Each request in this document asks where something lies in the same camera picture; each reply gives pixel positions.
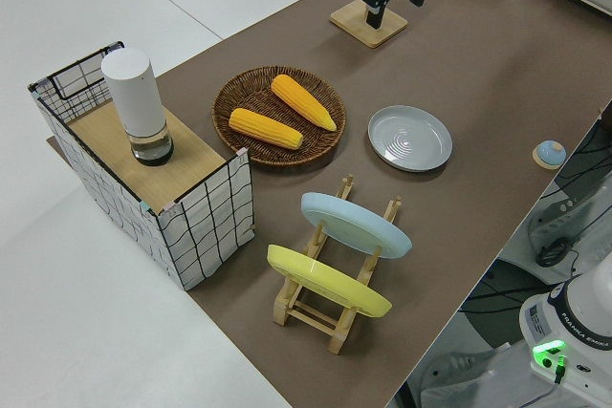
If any small wooden board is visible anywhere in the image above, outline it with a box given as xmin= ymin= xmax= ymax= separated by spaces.
xmin=329 ymin=0 xmax=409 ymax=50

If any blue service bell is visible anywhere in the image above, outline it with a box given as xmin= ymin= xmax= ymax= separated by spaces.
xmin=533 ymin=140 xmax=568 ymax=170

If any brown table mat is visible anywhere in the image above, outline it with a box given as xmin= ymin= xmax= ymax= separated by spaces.
xmin=46 ymin=0 xmax=612 ymax=408

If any gray plate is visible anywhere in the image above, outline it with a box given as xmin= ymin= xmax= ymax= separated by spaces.
xmin=367 ymin=105 xmax=454 ymax=174

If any black wire grid rack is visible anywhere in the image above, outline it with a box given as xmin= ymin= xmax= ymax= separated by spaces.
xmin=28 ymin=40 xmax=254 ymax=292

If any brown wicker basket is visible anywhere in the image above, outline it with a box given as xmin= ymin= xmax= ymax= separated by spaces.
xmin=211 ymin=66 xmax=348 ymax=169

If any white cylinder with glass base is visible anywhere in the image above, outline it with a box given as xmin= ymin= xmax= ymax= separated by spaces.
xmin=100 ymin=47 xmax=174 ymax=168

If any wooden dish rack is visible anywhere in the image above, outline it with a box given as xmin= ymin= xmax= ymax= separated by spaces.
xmin=272 ymin=174 xmax=404 ymax=355

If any yellow corn cob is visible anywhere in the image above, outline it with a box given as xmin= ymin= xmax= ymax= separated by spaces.
xmin=229 ymin=108 xmax=305 ymax=151
xmin=271 ymin=74 xmax=339 ymax=133

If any yellow plate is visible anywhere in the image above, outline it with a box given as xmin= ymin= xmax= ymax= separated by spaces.
xmin=266 ymin=244 xmax=394 ymax=319

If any light blue plate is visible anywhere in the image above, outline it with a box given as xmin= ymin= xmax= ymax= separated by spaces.
xmin=300 ymin=191 xmax=413 ymax=261

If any wooden rack lid board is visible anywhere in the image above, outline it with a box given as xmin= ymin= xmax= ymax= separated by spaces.
xmin=66 ymin=102 xmax=227 ymax=204

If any black coiled cable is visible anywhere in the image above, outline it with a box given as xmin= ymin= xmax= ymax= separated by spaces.
xmin=535 ymin=130 xmax=612 ymax=269

